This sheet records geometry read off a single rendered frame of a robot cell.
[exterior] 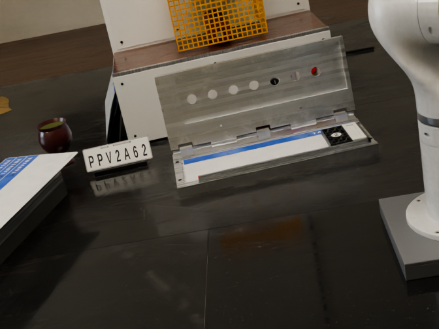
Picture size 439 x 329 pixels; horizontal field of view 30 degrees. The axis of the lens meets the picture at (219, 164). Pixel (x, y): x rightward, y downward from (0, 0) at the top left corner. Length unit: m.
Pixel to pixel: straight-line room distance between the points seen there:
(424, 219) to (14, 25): 2.64
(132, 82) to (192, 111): 0.21
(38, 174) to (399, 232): 0.79
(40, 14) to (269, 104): 1.97
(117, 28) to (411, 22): 1.13
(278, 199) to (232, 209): 0.10
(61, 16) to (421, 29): 2.59
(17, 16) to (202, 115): 1.96
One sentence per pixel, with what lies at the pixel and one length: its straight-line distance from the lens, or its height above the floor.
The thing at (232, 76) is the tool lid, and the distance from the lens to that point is 1.89.
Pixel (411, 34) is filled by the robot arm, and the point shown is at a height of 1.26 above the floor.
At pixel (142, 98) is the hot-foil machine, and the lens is 2.05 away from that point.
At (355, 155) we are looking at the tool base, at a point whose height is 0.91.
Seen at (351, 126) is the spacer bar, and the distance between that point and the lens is 1.87.
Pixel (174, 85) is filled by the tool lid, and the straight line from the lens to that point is 1.88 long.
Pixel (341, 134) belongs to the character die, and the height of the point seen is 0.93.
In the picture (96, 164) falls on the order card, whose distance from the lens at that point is 1.98.
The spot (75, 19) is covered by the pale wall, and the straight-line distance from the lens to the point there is 3.69.
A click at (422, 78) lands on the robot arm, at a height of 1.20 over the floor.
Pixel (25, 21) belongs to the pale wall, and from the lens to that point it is 3.74.
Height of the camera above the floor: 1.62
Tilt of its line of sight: 23 degrees down
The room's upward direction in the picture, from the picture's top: 12 degrees counter-clockwise
